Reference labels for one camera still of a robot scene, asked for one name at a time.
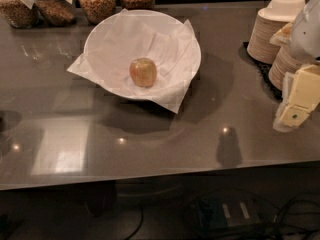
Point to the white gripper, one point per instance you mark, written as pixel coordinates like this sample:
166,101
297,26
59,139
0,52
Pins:
306,34

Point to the yellow red apple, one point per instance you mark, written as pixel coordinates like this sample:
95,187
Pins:
143,72

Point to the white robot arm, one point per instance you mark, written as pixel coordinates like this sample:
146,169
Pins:
315,4

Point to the white bowl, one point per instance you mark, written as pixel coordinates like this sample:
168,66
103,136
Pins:
110,40

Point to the front stack of paper bowls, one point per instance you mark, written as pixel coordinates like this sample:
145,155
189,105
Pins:
282,64

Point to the stack of paper bowls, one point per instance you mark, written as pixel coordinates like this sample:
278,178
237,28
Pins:
282,64
268,21

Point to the black tray under stacks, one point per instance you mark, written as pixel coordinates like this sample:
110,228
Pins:
266,84

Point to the rear stack of paper bowls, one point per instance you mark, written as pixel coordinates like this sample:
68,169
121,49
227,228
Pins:
268,21

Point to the black power adapter box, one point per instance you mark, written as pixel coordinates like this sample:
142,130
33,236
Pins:
221,214

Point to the white paper liner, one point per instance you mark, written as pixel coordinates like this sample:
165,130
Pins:
166,50

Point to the glass jar with light grains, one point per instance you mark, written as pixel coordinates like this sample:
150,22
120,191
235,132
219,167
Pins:
97,10

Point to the glass jar far left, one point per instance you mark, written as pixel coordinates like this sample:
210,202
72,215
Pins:
19,13

